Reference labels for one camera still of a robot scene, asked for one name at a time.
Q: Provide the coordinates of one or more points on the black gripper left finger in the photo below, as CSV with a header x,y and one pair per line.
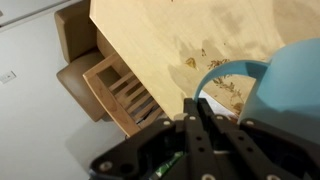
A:
x,y
182,144

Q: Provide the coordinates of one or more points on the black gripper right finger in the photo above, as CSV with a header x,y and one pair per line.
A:
x,y
257,151

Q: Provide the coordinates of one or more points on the teal plastic watering can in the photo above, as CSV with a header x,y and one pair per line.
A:
x,y
286,94

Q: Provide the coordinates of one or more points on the far left wooden chair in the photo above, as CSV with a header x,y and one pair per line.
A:
x,y
122,95

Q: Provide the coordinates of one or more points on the brown leather armchair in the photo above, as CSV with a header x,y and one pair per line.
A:
x,y
77,34

